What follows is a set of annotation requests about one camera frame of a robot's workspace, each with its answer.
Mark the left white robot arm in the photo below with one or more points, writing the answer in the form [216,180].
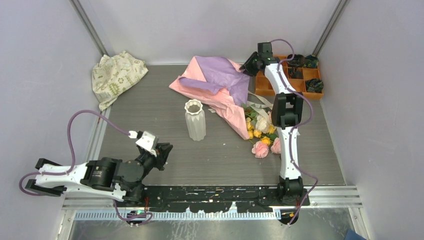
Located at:
[108,177]

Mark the patterned sock front compartment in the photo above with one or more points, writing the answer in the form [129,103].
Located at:
[314,85]

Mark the cream patterned cloth bag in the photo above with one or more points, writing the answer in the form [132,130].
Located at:
[114,75]

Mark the dark rolled sock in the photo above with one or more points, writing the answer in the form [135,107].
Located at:
[297,61]

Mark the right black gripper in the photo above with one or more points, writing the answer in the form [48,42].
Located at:
[248,70]

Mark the dark sock in tray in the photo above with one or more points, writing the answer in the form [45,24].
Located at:
[295,73]

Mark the orange compartment tray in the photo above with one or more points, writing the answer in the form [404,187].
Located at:
[299,84]

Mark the green blue rolled sock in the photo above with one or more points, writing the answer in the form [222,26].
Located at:
[311,62]

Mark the corner frame post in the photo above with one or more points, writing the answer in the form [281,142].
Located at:
[87,23]
[332,22]

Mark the pink flower bouquet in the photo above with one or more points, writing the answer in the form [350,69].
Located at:
[219,83]

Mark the white ribbed vase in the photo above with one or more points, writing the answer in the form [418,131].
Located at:
[195,119]

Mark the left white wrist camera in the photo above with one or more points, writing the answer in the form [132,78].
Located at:
[146,142]

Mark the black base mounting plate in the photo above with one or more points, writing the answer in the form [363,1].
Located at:
[215,199]

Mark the cream printed ribbon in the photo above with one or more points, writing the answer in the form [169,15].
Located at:
[260,102]

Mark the left corner frame post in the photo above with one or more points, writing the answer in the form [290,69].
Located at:
[87,23]

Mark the right corner frame post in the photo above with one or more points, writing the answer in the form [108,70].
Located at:
[332,22]

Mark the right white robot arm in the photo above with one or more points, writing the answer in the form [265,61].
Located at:
[286,115]

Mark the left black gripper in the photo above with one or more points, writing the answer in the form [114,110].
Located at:
[163,152]

